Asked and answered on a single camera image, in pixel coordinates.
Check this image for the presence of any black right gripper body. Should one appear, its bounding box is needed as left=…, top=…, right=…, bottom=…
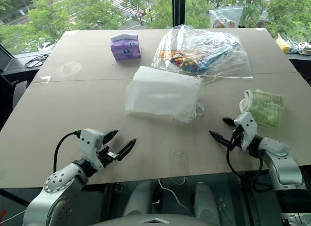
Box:
left=225, top=125, right=244, bottom=149

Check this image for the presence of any grey right robot leg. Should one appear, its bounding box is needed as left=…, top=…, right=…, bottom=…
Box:
left=193, top=182, right=221, bottom=220

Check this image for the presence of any grey left robot leg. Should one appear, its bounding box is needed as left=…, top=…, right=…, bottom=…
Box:
left=123, top=180, right=156, bottom=217

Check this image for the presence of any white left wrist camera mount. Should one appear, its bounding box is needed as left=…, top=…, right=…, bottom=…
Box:
left=79, top=128, right=105, bottom=169

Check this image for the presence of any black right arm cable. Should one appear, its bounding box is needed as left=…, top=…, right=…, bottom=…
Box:
left=226, top=128, right=276, bottom=191

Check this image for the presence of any clear bag of colourful bricks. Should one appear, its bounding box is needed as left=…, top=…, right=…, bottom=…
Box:
left=151, top=24, right=254, bottom=80

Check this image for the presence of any grey robot leg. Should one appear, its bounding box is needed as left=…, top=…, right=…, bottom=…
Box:
left=123, top=180, right=156, bottom=217
left=193, top=182, right=221, bottom=220

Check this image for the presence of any black window post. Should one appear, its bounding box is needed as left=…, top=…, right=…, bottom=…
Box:
left=171, top=0, right=187, bottom=26

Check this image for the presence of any green white cloth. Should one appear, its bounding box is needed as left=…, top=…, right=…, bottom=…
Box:
left=239, top=89, right=285, bottom=128

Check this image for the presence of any purple tissue pack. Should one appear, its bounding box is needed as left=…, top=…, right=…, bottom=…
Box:
left=109, top=33, right=143, bottom=63

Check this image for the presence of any thin white cord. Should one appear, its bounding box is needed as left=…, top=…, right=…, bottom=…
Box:
left=151, top=176, right=187, bottom=206

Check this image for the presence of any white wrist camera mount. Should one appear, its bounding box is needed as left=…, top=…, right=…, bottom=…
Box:
left=79, top=128, right=105, bottom=169
left=233, top=112, right=258, bottom=150

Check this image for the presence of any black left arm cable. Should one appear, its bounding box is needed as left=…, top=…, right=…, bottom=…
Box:
left=53, top=130, right=82, bottom=172

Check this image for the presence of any yellow soft item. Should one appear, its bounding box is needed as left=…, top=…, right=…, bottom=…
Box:
left=276, top=33, right=293, bottom=53

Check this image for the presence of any pile of pale cloths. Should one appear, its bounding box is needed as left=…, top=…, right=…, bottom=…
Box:
left=288, top=39, right=311, bottom=56

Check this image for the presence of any grey robot torso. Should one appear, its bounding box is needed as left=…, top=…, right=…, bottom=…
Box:
left=89, top=212, right=225, bottom=226

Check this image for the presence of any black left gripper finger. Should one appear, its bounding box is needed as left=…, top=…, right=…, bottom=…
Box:
left=116, top=138, right=138, bottom=162
left=102, top=130, right=119, bottom=145

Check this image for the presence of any clear blue-edged zip bag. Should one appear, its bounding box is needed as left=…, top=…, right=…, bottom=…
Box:
left=208, top=5, right=244, bottom=29

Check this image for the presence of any white car outside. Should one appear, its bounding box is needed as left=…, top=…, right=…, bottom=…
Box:
left=37, top=41, right=58, bottom=52

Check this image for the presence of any thin black cable coil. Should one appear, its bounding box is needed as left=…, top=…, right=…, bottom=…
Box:
left=24, top=53, right=51, bottom=69

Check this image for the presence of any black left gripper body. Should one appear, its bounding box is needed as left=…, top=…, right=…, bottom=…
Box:
left=97, top=144, right=122, bottom=167

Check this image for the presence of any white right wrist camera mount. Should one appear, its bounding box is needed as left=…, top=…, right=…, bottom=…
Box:
left=233, top=112, right=258, bottom=150

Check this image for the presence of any white drawstring bag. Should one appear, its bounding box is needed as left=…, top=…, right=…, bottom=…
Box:
left=124, top=65, right=217, bottom=125

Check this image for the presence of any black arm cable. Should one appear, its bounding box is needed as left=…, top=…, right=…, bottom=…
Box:
left=53, top=130, right=82, bottom=172
left=226, top=128, right=276, bottom=191

